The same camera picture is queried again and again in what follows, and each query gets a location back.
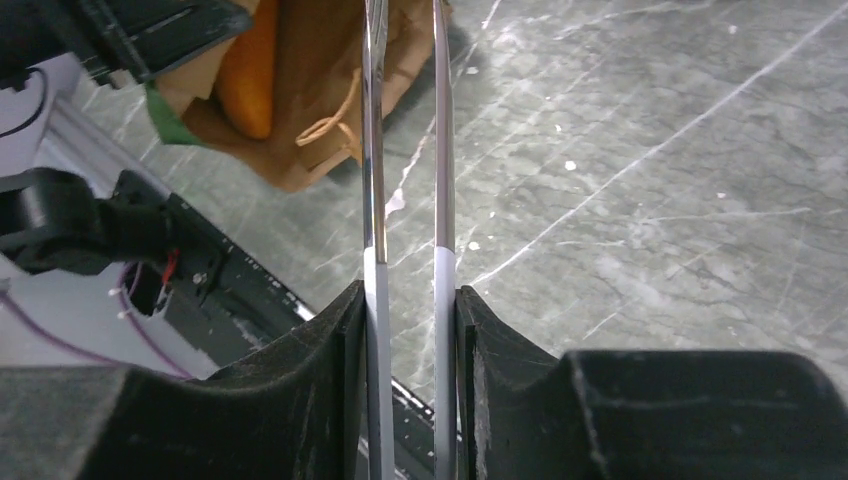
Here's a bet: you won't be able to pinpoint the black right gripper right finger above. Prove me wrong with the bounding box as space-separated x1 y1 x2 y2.
456 286 847 479

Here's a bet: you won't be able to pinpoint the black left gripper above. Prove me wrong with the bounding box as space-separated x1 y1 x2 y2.
1 0 253 88

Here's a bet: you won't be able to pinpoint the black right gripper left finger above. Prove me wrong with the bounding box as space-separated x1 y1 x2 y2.
1 281 364 479

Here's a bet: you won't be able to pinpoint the metal tongs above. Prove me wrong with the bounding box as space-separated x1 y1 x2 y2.
361 1 458 479

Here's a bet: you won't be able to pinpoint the fake baguette loaf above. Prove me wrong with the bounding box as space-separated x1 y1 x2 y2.
215 0 279 140

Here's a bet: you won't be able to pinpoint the green paper bag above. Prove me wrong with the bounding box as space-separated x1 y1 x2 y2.
144 0 455 195

